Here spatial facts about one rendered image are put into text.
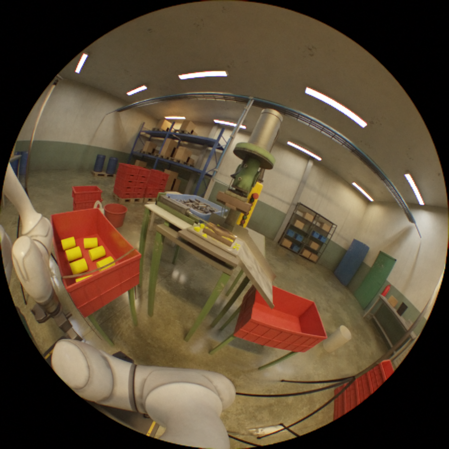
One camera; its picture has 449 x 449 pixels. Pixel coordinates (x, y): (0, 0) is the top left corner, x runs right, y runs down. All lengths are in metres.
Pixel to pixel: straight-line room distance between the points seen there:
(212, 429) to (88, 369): 0.14
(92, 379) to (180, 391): 0.11
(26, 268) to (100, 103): 8.53
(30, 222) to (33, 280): 0.17
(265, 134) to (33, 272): 0.92
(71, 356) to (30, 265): 0.24
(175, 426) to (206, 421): 0.03
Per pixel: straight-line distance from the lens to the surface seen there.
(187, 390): 0.21
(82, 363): 0.22
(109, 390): 0.24
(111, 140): 8.88
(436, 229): 5.89
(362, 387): 2.14
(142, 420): 0.99
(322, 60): 3.21
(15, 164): 7.82
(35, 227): 0.52
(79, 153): 8.43
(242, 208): 0.61
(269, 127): 0.70
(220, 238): 0.66
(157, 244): 0.75
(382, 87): 3.36
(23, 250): 0.41
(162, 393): 0.21
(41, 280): 0.44
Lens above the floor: 1.26
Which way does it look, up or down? 15 degrees down
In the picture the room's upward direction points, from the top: 24 degrees clockwise
